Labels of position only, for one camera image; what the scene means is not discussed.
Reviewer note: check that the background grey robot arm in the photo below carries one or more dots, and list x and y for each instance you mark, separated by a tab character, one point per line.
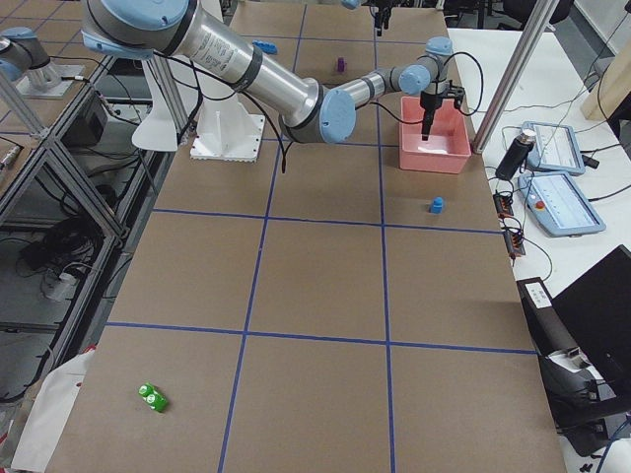
25	62

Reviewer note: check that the orange usb hub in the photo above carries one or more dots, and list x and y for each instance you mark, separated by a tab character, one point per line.
503	203
514	242

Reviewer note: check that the teach pendant tablet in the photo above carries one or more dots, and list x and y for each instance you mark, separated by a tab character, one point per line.
558	204
556	148

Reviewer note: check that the aluminium frame rack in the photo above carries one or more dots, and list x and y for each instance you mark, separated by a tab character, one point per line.
72	204

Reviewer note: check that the green toy block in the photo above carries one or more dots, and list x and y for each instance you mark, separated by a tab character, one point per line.
153	397

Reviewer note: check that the long blue toy block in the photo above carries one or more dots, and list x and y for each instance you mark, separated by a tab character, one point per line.
267	47

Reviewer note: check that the black water bottle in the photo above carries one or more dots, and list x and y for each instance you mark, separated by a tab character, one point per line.
516	154

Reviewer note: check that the near orange usb hub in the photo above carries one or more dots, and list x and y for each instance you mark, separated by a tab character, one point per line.
514	242

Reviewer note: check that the pink plastic box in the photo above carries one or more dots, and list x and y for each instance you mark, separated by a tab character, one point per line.
447	148

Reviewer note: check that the small blue toy block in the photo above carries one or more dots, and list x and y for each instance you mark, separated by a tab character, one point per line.
437	206

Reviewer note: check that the far orange usb hub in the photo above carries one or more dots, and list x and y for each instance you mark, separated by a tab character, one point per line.
503	203

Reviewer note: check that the white plastic bag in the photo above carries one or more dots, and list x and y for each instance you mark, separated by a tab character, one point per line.
48	417

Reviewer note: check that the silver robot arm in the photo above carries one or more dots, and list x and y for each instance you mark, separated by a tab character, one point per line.
308	111
355	4

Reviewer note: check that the brown paper table mat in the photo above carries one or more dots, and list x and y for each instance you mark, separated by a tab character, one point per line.
307	313

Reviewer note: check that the aluminium frame post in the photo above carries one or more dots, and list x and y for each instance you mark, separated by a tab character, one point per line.
539	18

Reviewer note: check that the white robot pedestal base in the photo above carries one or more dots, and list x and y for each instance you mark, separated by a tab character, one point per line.
190	107

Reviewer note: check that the far teach pendant tablet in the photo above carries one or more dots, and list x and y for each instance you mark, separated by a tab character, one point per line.
556	148

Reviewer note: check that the black laptop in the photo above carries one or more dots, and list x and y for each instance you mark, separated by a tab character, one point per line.
582	341

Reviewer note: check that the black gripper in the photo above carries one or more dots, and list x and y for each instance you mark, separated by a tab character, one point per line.
428	101
382	13

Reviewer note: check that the near teach pendant tablet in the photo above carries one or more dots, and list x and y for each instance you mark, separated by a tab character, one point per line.
558	204

